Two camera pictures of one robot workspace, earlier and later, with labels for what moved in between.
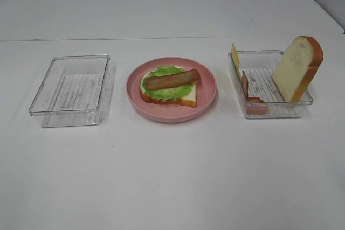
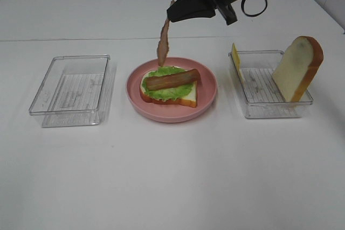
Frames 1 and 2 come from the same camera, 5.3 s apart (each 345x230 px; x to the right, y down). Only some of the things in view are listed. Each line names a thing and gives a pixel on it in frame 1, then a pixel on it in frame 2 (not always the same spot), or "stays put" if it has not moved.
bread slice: [190, 99] stays put
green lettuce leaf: [168, 93] stays put
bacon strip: [153, 83] stays put
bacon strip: [254, 105] -> [163, 48]
